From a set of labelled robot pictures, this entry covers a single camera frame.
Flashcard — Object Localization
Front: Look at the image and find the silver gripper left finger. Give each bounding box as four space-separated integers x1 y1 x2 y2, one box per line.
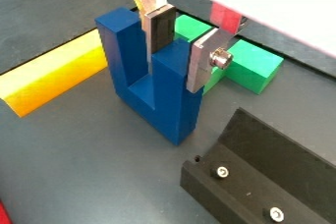
122 0 179 55

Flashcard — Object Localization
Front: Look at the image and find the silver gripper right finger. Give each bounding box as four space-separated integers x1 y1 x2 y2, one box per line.
187 28 235 93

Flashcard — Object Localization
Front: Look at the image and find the blue U-shaped block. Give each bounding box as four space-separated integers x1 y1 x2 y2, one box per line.
97 8 203 144

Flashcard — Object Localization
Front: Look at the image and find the red slotted board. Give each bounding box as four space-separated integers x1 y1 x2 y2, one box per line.
0 200 13 224

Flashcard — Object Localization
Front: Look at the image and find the green stepped block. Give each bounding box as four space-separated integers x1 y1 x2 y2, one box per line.
175 15 285 94

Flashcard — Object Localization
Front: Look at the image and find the yellow rectangular bar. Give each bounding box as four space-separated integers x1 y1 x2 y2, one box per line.
0 29 107 117

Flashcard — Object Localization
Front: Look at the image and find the black angle bracket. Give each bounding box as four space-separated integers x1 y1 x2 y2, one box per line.
181 108 336 224

